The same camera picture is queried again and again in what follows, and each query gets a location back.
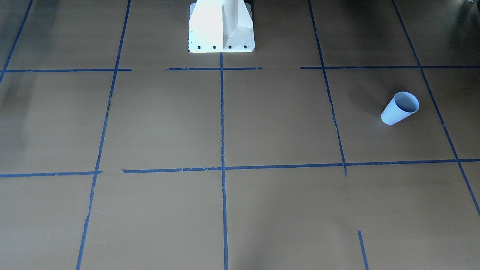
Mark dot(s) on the light blue ribbed cup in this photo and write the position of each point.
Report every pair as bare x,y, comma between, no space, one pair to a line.
402,105

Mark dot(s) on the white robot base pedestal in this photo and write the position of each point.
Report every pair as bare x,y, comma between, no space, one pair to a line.
221,26

